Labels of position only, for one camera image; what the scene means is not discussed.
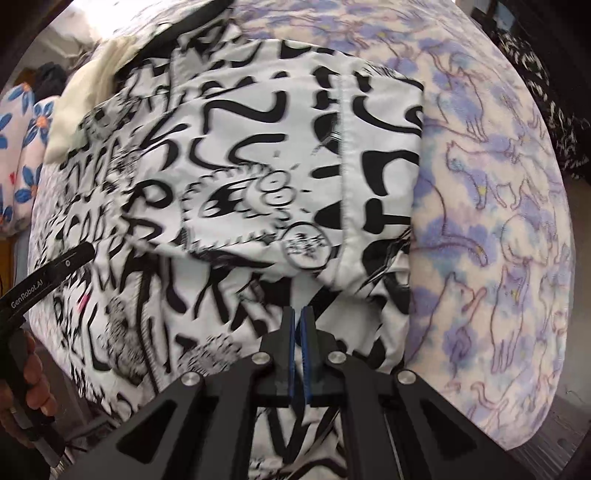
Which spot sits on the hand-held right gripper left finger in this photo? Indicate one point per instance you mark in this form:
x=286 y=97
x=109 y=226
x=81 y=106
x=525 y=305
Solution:
x=291 y=360

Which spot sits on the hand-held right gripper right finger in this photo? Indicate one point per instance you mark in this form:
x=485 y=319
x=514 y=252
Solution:
x=303 y=360

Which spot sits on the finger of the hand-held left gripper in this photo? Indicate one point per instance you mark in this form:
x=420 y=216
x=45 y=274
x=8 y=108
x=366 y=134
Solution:
x=69 y=264

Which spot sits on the black and white printed shirt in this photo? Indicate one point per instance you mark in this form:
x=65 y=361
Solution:
x=258 y=138

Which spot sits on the person's left hand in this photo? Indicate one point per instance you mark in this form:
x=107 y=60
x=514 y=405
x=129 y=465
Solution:
x=44 y=387

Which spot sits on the blue flower print quilt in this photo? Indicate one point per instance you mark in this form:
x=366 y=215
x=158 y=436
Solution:
x=23 y=152

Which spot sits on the cream folded garment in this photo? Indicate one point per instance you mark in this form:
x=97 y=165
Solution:
x=92 y=92

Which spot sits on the dark cloth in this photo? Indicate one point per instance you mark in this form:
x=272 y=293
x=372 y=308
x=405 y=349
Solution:
x=51 y=76

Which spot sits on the purple cat print blanket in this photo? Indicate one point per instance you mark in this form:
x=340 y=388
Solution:
x=485 y=230

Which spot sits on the black white-speckled cloth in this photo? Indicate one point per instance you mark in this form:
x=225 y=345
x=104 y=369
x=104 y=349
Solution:
x=545 y=92

